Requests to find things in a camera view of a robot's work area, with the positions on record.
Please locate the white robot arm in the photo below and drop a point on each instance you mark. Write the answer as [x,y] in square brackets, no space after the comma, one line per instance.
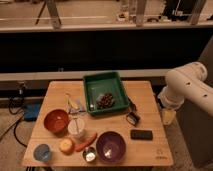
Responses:
[185,83]

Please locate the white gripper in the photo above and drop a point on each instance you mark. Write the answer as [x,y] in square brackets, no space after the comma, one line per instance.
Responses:
[168,116]

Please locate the clear plastic bag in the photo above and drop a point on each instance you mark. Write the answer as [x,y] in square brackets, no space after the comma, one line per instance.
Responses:
[74,106]

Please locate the clear plastic cup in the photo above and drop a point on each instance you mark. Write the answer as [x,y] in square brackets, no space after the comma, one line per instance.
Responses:
[76,128]

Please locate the small metal cup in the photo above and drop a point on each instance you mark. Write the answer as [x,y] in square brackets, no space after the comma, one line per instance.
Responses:
[89,154]

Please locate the black binder clip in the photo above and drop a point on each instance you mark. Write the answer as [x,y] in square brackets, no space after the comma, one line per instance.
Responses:
[133,118]

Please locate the blue cup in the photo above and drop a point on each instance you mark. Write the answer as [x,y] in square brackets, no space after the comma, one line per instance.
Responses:
[42,153]

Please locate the yellow orange fruit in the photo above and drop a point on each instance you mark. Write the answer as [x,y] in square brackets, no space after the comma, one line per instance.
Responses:
[66,146]

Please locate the blue box on floor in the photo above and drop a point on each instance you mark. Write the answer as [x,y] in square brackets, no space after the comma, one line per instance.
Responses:
[31,112]

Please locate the wooden table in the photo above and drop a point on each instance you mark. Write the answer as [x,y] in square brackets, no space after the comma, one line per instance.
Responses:
[139,153]

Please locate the orange carrot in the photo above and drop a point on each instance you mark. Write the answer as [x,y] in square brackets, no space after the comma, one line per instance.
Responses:
[81,145]

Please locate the dark purple grape bunch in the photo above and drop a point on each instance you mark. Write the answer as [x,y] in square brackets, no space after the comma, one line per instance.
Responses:
[105,101]

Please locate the green plastic tray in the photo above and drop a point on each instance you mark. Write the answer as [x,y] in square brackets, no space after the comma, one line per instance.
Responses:
[108,82]

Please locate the purple bowl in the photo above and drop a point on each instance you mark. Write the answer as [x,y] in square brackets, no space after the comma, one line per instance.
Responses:
[111,147]

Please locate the red bowl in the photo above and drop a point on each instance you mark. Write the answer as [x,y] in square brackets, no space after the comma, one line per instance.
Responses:
[56,121]

